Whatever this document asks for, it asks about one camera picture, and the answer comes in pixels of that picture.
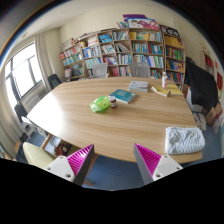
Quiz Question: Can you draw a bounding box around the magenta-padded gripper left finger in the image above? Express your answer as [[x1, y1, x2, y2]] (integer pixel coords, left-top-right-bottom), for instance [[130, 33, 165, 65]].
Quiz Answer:
[[44, 143, 97, 187]]

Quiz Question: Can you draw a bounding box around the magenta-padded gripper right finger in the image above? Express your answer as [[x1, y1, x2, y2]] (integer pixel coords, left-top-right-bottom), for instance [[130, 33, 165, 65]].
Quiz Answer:
[[133, 143, 184, 186]]

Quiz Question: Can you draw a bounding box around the white knitted towel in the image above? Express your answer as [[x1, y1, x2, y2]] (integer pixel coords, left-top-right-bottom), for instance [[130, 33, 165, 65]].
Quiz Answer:
[[164, 125, 206, 156]]

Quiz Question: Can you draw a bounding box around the yellow-green chair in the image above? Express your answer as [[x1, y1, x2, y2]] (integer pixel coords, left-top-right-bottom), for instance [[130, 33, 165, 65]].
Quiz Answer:
[[22, 141, 56, 170]]

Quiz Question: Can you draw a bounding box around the brown cardboard box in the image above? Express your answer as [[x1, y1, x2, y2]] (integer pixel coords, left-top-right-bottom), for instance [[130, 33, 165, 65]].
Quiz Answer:
[[205, 103, 224, 127]]

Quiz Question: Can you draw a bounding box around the white storage box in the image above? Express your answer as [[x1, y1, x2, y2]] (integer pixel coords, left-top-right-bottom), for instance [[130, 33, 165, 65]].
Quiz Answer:
[[185, 87, 205, 114]]

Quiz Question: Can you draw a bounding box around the green plastic bag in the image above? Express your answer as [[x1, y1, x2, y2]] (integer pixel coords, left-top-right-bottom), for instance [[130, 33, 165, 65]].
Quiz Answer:
[[89, 95, 111, 114]]

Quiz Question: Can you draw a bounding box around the yellow book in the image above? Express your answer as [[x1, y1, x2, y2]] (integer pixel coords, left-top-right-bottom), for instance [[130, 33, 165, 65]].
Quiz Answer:
[[150, 85, 171, 98]]

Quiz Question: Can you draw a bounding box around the teal book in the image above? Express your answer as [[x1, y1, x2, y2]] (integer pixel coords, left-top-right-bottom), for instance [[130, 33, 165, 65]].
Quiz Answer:
[[108, 88, 137, 105]]

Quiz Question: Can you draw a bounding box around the small jar with dark lid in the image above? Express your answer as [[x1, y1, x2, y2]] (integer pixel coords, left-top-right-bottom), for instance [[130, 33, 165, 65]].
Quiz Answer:
[[108, 95, 118, 109]]

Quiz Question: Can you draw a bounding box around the grey book stack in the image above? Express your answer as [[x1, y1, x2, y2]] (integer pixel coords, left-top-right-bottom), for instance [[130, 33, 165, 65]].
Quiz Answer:
[[128, 80, 150, 93]]

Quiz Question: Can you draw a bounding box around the dark office chair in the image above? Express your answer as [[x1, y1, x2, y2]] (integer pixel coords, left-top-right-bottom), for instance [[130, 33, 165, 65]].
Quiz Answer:
[[47, 73, 63, 90]]

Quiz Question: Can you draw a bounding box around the black cloth cover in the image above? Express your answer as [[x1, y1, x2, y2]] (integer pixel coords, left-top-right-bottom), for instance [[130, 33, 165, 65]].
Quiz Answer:
[[184, 56, 220, 113]]

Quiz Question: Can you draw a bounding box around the bright window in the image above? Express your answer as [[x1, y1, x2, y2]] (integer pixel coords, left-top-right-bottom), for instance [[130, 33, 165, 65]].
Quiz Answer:
[[3, 42, 44, 111]]

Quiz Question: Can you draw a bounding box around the grey mesh office chair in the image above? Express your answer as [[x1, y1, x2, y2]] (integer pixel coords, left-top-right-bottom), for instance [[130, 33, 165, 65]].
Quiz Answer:
[[91, 62, 109, 79], [128, 62, 152, 79]]

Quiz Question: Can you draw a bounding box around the beige curtain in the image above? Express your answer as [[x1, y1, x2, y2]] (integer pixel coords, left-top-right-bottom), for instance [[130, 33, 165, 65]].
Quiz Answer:
[[34, 33, 53, 92]]

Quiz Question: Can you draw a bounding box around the wooden bookshelf unit with books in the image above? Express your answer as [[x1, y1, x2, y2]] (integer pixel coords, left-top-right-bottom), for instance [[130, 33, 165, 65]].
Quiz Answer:
[[59, 27, 186, 88]]

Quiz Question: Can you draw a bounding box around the black sign board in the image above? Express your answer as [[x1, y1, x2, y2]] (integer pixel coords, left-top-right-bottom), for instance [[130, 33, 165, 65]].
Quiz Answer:
[[159, 24, 181, 38]]

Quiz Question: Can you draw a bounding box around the colourful posters stack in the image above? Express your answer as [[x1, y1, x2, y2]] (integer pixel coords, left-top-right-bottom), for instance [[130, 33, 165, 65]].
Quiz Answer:
[[116, 13, 160, 31]]

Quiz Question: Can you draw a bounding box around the red wall banner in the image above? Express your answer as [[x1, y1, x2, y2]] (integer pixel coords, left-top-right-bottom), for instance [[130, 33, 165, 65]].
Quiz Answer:
[[216, 71, 224, 91]]

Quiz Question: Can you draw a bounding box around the small wooden wall shelf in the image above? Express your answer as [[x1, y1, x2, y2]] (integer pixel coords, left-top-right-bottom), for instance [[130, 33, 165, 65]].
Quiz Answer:
[[199, 43, 214, 69]]

